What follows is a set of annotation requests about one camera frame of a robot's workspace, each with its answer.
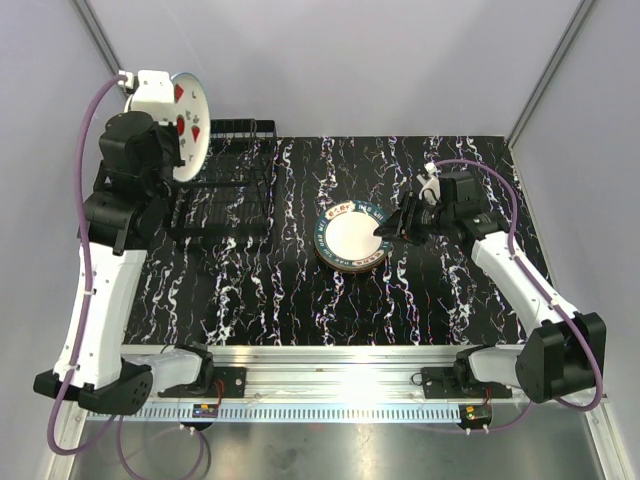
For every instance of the aluminium frame post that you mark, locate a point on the aluminium frame post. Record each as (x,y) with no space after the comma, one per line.
(561,50)
(93,27)

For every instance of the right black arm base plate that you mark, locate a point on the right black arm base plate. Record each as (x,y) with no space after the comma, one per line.
(441,383)

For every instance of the stack of remaining plates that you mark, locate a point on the stack of remaining plates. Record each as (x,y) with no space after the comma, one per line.
(351,269)

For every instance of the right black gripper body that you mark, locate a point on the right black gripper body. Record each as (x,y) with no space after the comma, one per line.
(423,219)

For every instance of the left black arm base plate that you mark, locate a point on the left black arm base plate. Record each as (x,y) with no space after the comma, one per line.
(230,382)

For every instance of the white plate dark green rim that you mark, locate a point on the white plate dark green rim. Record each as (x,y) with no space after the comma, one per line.
(344,233)

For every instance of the white slotted cable duct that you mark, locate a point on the white slotted cable duct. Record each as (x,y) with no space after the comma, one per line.
(428,413)

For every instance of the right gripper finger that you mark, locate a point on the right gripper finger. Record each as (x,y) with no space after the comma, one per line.
(389,233)
(394,225)

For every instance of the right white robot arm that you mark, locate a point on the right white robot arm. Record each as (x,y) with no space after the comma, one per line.
(565,348)

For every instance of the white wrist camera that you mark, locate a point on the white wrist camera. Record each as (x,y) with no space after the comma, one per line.
(151,92)
(430,185)

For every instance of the black marble pattern mat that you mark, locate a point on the black marble pattern mat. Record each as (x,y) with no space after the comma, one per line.
(274,290)

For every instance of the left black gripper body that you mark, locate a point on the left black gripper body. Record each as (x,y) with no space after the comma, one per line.
(168,139)

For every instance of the white plate watermelon pattern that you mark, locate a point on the white plate watermelon pattern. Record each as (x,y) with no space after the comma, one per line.
(193,125)

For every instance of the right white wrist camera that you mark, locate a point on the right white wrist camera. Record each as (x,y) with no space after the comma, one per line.
(430,185)

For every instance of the left aluminium frame post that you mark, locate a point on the left aluminium frame post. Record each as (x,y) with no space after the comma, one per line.
(93,27)

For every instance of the black wire dish rack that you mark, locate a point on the black wire dish rack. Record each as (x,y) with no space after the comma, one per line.
(232,195)

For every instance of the aluminium mounting rail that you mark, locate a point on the aluminium mounting rail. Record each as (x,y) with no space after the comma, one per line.
(330,375)

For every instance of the right aluminium frame post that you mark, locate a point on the right aluminium frame post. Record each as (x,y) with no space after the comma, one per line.
(561,50)

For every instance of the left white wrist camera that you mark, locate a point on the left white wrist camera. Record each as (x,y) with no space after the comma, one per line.
(151,92)

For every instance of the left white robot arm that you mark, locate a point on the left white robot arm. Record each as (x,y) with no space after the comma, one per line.
(131,200)

